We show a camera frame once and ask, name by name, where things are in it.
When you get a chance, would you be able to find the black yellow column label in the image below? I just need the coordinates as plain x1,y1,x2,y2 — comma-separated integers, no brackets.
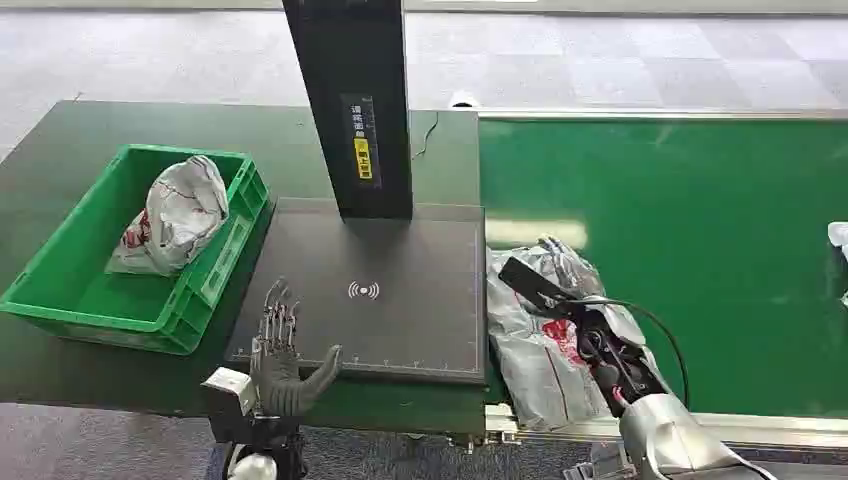
340,93,384,192

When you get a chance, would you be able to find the green plastic crate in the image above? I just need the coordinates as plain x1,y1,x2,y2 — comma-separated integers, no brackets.
0,143,271,357

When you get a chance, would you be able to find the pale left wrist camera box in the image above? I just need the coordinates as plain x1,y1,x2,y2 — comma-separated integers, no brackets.
200,366,258,417

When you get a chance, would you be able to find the white parcel bag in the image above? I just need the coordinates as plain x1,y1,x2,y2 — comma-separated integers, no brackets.
827,221,848,307

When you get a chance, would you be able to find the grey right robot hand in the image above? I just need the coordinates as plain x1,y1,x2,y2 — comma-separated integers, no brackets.
497,237,671,419

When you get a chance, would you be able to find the thin black table cable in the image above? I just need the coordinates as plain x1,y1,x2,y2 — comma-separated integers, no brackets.
413,111,441,161

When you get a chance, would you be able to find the black scanner base plate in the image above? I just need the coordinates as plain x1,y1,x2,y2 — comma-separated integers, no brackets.
223,197,488,386

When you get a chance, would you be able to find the black scanner column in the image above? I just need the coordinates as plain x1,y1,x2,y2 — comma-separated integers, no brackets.
282,0,415,222

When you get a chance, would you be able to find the green conveyor belt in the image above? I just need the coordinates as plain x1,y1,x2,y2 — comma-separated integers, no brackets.
478,117,848,421

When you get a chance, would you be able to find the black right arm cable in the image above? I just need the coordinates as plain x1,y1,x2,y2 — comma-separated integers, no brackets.
561,297,691,411

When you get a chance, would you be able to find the grey parcel bag red print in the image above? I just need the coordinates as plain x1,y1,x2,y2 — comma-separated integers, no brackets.
105,154,231,278
486,236,666,433

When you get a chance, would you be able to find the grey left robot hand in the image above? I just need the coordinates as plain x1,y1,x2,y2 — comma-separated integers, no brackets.
250,277,344,419

